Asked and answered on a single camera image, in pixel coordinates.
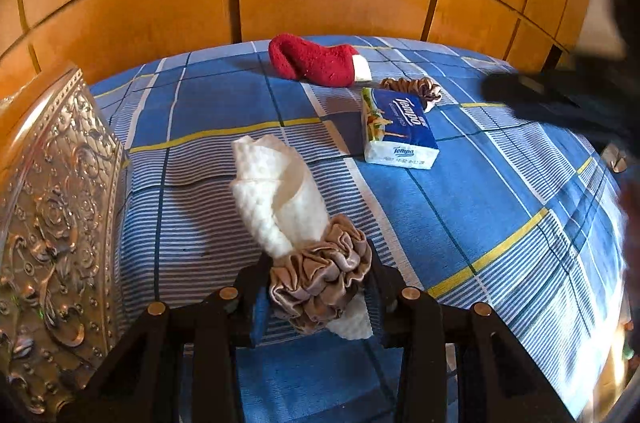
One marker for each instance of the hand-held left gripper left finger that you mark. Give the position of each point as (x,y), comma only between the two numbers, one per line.
(257,318)

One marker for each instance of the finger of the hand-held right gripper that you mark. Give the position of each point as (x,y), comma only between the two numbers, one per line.
(540,100)

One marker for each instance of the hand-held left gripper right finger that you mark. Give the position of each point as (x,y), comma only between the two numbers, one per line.
(375,310)

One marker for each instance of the beige satin scrunchie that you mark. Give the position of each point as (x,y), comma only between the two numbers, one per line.
(320,273)

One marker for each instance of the white waffle cloth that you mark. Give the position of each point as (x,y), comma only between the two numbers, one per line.
(275,198)

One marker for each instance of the silver embossed metal box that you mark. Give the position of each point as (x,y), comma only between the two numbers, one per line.
(55,228)

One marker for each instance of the brown striped scrunchie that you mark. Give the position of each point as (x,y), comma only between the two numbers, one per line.
(415,90)

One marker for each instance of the blue plaid bedsheet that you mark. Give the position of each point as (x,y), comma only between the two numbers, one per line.
(475,213)

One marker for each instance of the blue tissue pack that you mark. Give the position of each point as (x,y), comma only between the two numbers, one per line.
(397,128)

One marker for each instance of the red sock with white cuff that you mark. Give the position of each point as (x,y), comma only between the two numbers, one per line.
(312,60)

